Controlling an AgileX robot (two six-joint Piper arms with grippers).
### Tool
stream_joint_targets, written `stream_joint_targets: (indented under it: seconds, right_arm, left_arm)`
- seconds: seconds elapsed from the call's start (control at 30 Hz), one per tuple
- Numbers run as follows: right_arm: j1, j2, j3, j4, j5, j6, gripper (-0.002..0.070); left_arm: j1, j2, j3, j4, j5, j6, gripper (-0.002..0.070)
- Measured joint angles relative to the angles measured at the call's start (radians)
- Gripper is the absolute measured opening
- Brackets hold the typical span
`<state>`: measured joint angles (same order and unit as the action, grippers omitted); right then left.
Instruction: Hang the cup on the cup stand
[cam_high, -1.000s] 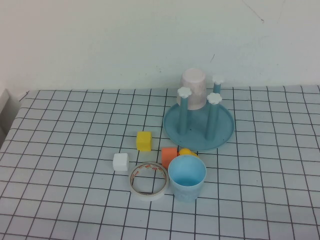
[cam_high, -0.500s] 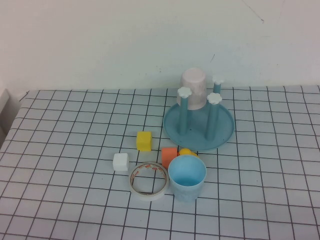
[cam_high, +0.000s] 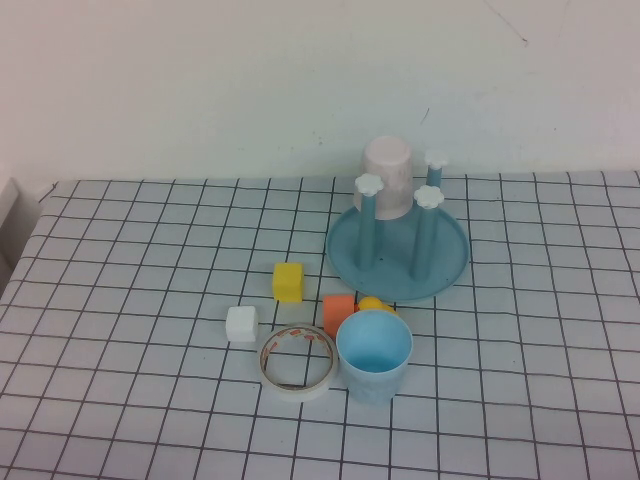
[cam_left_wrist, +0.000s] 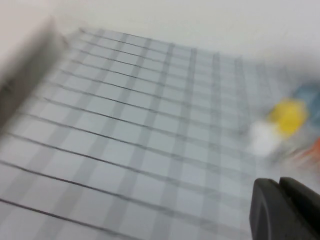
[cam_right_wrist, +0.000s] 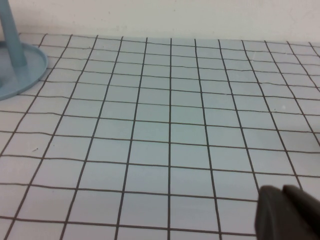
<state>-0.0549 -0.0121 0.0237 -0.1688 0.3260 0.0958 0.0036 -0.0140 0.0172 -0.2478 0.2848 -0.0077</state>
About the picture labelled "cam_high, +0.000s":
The black grid checkered tablecloth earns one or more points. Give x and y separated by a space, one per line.
150 250

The white cube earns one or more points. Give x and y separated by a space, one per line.
241 325

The yellow cube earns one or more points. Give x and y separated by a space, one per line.
287 282

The orange cube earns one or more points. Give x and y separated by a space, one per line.
336 312

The white adhesive tape roll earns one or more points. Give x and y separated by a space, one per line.
295 395

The blue cup stand with pegs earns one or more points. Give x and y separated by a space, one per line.
390 270

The yellow rubber duck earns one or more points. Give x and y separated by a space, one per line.
370 302

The light blue plastic cup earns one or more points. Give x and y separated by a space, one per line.
372 385

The white furniture edge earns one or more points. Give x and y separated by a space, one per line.
10 210

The pink plastic cup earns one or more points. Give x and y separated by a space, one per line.
387 170

